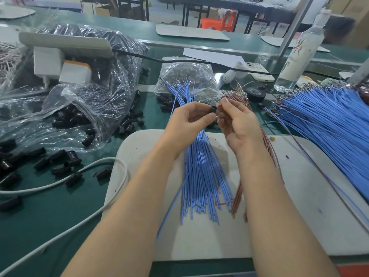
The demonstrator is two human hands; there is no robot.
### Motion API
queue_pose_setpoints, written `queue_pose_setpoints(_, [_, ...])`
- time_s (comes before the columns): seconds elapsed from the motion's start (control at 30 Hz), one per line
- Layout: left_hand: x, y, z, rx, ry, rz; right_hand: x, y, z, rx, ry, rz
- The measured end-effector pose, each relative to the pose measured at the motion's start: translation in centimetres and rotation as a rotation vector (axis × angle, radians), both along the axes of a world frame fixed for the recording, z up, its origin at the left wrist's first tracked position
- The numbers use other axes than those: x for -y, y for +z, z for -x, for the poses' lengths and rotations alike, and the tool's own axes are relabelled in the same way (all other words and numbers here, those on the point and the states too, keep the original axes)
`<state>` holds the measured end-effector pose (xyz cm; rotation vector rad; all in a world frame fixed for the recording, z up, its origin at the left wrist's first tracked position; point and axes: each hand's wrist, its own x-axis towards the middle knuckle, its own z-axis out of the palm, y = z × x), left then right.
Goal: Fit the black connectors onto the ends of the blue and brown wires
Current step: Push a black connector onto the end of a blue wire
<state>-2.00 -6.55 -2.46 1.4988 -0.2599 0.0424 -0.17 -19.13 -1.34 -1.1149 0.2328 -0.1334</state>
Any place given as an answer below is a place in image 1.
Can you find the person's right hand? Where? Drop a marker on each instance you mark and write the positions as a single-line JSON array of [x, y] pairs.
[[239, 127]]

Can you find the person's left hand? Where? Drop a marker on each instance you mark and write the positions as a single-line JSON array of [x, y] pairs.
[[187, 124]]

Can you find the black connector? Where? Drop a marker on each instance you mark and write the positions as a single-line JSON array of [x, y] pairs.
[[213, 108]]

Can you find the pile of black plastic caps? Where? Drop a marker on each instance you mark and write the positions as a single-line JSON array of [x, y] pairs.
[[55, 161]]

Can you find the person's right forearm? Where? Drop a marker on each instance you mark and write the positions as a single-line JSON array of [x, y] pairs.
[[288, 225]]

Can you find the person's left forearm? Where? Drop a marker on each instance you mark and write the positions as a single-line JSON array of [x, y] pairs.
[[121, 228]]

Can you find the black tape roll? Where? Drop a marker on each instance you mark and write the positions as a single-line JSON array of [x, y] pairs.
[[256, 94]]

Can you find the small clear plastic bag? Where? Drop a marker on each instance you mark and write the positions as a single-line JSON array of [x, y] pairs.
[[185, 73]]

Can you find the white computer mouse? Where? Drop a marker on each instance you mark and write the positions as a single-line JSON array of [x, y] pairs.
[[229, 76]]

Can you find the white flat device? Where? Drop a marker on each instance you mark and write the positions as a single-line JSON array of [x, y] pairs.
[[256, 72]]

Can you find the white paper sheet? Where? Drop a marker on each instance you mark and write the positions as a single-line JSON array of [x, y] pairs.
[[212, 57]]

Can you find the large clear plastic bag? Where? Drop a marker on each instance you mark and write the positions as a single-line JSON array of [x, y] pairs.
[[115, 79]]

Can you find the white flat tray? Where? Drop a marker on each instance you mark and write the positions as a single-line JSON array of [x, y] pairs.
[[272, 42], [16, 11], [192, 32]]

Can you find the white spray bottle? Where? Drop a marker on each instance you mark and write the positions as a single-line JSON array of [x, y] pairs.
[[301, 54]]

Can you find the orange plastic stool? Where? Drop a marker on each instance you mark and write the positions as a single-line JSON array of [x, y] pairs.
[[219, 21]]

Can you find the white paper stack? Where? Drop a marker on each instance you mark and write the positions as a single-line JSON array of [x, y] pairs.
[[346, 75]]

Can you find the white work board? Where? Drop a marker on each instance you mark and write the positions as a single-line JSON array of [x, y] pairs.
[[323, 216]]

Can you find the white orange charger adapter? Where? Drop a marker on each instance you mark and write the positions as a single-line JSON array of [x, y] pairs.
[[75, 73]]

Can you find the white power strip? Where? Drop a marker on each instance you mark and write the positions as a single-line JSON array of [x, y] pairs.
[[64, 44]]

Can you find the cardboard boxes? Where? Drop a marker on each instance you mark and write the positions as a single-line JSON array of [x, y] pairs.
[[351, 14]]

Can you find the blue table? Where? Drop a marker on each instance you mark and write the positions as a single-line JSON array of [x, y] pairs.
[[52, 1]]

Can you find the orange plastic crate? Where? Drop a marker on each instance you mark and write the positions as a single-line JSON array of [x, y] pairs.
[[353, 270]]

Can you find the slanted metal frame post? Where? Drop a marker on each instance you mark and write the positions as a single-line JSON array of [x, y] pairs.
[[297, 24]]

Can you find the long black-frame table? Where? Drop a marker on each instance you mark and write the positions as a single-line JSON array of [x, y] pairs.
[[230, 1]]

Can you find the short metal frame post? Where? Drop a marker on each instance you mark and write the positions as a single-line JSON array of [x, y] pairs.
[[360, 73]]

